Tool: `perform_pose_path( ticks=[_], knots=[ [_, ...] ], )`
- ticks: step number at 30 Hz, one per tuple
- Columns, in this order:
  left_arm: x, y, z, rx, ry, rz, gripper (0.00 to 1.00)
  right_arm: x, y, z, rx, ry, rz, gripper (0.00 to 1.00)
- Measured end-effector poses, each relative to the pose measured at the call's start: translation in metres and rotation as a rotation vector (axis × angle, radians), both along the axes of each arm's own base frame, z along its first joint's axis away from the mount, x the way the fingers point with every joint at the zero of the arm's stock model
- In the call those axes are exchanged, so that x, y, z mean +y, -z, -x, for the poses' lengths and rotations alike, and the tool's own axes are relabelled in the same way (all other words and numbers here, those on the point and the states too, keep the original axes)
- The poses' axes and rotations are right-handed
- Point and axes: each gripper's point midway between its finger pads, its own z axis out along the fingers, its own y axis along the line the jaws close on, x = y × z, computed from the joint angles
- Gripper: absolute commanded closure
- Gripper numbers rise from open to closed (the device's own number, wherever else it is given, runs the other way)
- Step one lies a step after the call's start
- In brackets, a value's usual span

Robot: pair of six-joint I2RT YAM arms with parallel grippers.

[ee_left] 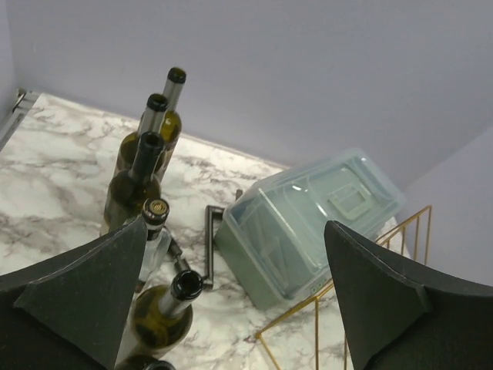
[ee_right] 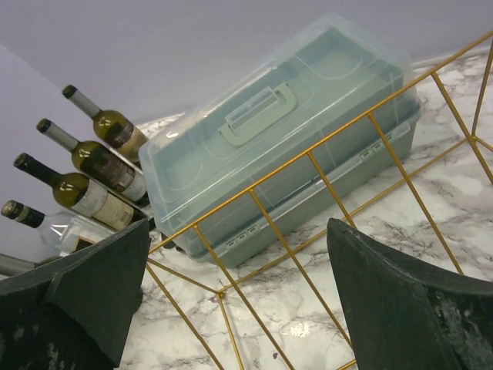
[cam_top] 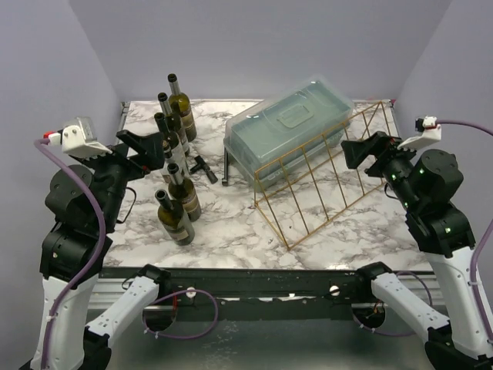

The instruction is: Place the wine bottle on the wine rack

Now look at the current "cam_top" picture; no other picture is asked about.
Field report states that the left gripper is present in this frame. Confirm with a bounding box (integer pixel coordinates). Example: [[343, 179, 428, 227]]
[[78, 128, 166, 227]]

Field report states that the green wine bottle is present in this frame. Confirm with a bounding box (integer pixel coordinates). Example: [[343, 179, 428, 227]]
[[157, 92, 185, 136], [154, 113, 189, 156], [167, 163, 202, 222], [167, 73, 197, 142], [155, 189, 195, 246]]

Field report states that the clear square glass bottle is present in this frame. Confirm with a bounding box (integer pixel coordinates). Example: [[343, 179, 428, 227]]
[[160, 140, 189, 183]]

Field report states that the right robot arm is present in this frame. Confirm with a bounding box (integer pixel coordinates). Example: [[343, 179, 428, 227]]
[[341, 131, 492, 369]]

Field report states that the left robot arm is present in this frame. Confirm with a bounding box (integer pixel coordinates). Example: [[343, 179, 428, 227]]
[[25, 126, 172, 369]]

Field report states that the black T-shaped tool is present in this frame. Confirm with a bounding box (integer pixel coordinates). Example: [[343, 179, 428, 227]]
[[189, 155, 218, 184]]

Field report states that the dark metal bar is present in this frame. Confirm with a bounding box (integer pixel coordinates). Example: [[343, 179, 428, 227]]
[[221, 147, 229, 187]]

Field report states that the clear plastic storage box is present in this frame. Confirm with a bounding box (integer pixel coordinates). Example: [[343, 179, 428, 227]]
[[223, 77, 354, 193]]

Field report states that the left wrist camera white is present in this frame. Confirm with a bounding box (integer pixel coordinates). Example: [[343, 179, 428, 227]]
[[43, 116, 112, 160]]

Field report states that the gold wire wine rack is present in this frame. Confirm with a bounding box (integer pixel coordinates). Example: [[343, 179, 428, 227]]
[[254, 100, 397, 250]]

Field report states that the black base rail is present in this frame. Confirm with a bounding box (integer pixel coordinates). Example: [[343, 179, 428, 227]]
[[98, 265, 390, 323]]

